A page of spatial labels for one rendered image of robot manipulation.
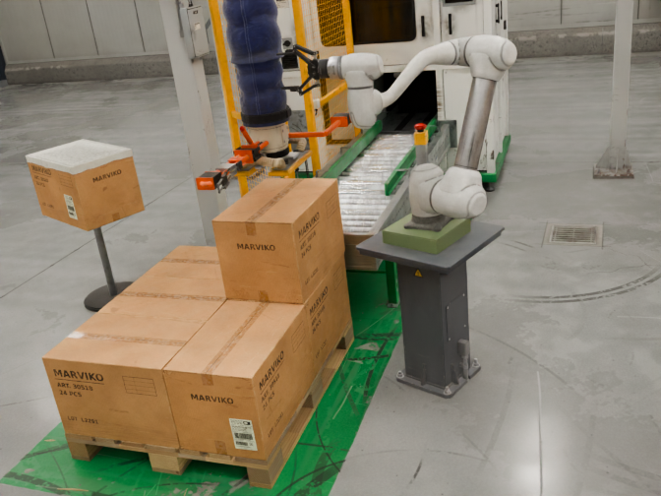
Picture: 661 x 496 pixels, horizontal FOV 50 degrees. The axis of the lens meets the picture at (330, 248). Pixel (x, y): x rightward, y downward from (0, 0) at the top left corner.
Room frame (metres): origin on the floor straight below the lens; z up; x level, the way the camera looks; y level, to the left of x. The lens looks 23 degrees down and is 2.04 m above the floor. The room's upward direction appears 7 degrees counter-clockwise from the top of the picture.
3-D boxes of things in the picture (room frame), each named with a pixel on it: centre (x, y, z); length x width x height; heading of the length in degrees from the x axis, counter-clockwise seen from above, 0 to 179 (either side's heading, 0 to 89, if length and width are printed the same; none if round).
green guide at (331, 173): (5.12, -0.21, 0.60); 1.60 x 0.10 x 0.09; 159
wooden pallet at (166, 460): (3.08, 0.61, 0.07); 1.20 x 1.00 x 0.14; 159
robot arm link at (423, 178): (3.02, -0.46, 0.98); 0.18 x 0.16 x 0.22; 33
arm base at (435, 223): (3.04, -0.47, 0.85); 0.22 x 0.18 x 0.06; 145
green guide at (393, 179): (4.93, -0.71, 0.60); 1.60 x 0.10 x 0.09; 159
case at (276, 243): (3.25, 0.22, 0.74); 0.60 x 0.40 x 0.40; 158
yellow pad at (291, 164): (3.23, 0.13, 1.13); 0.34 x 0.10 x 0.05; 159
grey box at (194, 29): (4.62, 0.67, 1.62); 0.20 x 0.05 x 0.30; 159
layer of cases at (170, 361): (3.08, 0.61, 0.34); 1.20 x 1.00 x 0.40; 159
